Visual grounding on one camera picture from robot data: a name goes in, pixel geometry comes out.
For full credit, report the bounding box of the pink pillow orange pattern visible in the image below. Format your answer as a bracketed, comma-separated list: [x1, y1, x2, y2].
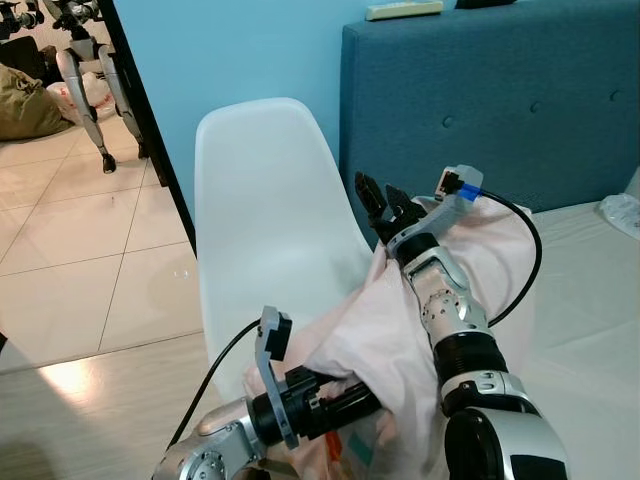
[243, 195, 541, 480]

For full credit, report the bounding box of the white plastic chair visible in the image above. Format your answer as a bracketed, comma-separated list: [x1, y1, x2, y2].
[193, 97, 376, 401]

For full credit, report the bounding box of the teal upholstered headboard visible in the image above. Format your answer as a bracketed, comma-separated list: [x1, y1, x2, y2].
[338, 3, 640, 251]

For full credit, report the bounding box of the flat black item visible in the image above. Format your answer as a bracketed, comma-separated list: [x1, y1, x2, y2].
[455, 0, 522, 10]

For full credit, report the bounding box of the bed with white sheet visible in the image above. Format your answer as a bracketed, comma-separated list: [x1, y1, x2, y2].
[490, 200, 640, 480]

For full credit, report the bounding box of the clear plastic bag blue print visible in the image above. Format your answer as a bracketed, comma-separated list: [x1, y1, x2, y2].
[598, 192, 640, 241]

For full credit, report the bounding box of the white plastic bag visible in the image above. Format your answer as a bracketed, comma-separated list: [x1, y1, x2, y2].
[47, 75, 119, 123]

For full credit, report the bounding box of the silver legged robot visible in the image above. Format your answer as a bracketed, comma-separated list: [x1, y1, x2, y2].
[0, 0, 151, 174]

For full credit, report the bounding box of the olive green bag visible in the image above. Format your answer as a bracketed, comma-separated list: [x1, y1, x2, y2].
[0, 63, 73, 142]

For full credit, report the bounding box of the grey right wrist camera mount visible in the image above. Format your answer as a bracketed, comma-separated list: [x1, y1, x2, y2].
[400, 164, 485, 241]

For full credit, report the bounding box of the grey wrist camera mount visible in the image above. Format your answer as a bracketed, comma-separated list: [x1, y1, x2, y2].
[254, 307, 299, 451]
[400, 164, 485, 241]

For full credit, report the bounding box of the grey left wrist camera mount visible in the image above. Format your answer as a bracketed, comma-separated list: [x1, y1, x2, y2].
[254, 307, 299, 451]

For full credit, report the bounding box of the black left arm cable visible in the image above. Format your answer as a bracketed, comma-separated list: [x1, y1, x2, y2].
[165, 318, 263, 451]

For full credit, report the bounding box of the black door frame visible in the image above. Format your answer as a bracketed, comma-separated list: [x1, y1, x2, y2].
[98, 0, 197, 249]

